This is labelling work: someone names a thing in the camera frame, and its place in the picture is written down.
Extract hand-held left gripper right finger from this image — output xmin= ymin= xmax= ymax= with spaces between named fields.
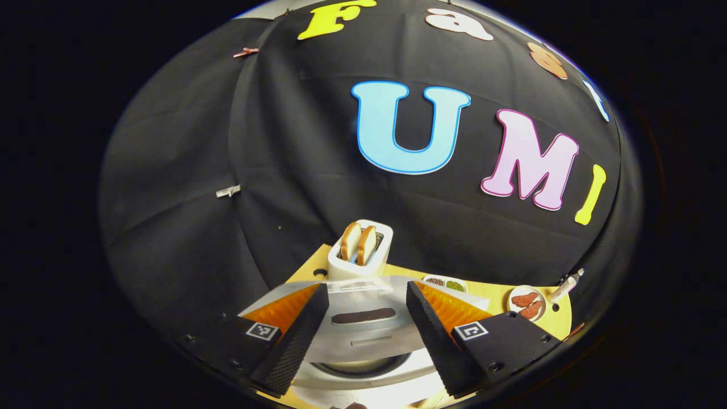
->
xmin=406 ymin=281 xmax=563 ymax=398

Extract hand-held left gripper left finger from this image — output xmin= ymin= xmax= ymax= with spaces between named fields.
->
xmin=170 ymin=283 xmax=330 ymax=397

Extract white rice cooker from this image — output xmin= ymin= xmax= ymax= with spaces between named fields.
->
xmin=239 ymin=276 xmax=492 ymax=407

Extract white divided bean dish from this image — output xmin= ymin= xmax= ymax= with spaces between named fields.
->
xmin=421 ymin=274 xmax=469 ymax=294

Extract white toaster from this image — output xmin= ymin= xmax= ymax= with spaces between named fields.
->
xmin=327 ymin=219 xmax=394 ymax=280

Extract toasted bread slice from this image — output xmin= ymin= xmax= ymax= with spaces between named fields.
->
xmin=340 ymin=222 xmax=362 ymax=262
xmin=356 ymin=226 xmax=378 ymax=266

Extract white round plate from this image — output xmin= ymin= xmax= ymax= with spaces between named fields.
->
xmin=507 ymin=285 xmax=548 ymax=323

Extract small clear bottle pink label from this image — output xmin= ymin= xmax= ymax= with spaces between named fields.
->
xmin=547 ymin=268 xmax=585 ymax=304

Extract black backdrop cloth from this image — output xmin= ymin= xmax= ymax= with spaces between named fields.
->
xmin=98 ymin=0 xmax=642 ymax=336

